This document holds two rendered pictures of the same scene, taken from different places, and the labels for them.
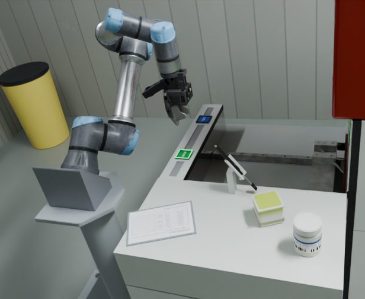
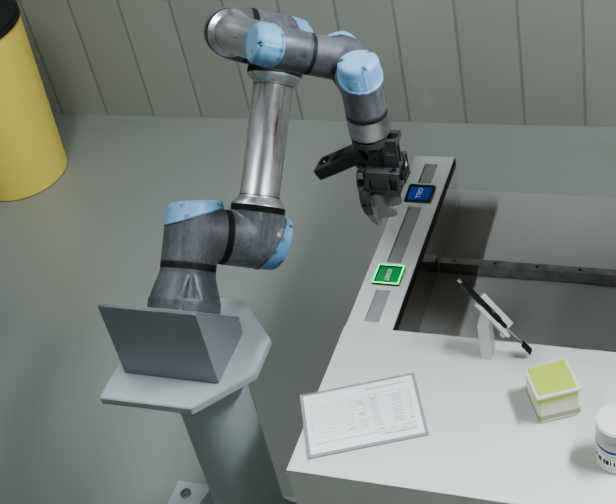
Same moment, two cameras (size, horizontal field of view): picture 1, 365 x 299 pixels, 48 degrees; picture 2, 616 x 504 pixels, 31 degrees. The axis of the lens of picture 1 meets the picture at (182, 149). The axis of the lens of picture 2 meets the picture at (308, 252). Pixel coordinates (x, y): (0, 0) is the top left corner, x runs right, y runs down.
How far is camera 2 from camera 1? 0.75 m
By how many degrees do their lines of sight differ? 7
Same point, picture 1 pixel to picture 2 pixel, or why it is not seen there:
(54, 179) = (142, 326)
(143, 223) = (331, 416)
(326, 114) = not seen: outside the picture
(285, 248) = (582, 459)
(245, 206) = (511, 384)
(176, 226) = (391, 421)
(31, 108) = not seen: outside the picture
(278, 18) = not seen: outside the picture
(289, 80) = (588, 41)
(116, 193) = (253, 345)
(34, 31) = not seen: outside the picture
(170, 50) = (374, 105)
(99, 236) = (220, 426)
